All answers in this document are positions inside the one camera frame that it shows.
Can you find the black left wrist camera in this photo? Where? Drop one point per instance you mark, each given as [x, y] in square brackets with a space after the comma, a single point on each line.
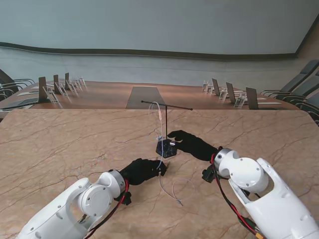
[126, 198]

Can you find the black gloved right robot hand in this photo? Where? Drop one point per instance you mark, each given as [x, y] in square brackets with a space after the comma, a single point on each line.
[194, 147]

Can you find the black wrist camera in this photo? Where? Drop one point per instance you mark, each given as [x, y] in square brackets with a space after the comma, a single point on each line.
[126, 198]
[208, 174]

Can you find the printed conference room backdrop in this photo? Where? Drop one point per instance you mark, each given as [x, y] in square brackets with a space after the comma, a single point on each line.
[159, 37]

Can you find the black T-shaped earphone rack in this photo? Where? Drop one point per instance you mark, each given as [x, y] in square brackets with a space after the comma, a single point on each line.
[166, 152]

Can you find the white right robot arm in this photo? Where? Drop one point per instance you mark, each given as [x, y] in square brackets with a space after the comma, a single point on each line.
[269, 199]

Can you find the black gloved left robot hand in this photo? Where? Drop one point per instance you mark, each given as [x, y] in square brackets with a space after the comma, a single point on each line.
[142, 171]

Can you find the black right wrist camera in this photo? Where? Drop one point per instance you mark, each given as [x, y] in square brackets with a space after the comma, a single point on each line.
[208, 174]

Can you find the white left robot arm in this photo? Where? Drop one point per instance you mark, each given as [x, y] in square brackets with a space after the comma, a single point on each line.
[62, 214]

